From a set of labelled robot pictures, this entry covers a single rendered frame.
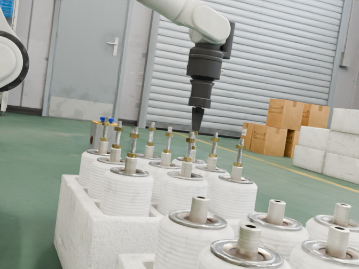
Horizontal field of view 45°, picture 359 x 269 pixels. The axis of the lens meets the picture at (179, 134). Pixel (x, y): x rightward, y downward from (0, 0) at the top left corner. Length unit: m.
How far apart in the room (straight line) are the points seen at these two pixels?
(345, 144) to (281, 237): 3.01
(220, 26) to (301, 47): 6.14
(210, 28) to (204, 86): 0.14
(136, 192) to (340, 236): 0.41
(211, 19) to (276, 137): 3.63
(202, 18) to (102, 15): 5.03
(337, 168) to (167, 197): 2.82
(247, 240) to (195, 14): 0.72
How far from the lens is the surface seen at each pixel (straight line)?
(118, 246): 0.80
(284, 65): 7.06
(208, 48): 1.11
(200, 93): 1.10
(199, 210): 0.55
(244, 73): 6.69
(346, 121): 3.58
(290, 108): 4.72
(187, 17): 1.09
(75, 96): 5.97
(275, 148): 4.68
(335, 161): 3.62
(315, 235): 0.67
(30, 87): 5.94
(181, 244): 0.53
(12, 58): 1.07
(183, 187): 0.85
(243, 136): 5.06
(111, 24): 6.10
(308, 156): 3.88
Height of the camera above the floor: 0.39
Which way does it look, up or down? 4 degrees down
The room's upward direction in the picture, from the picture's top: 8 degrees clockwise
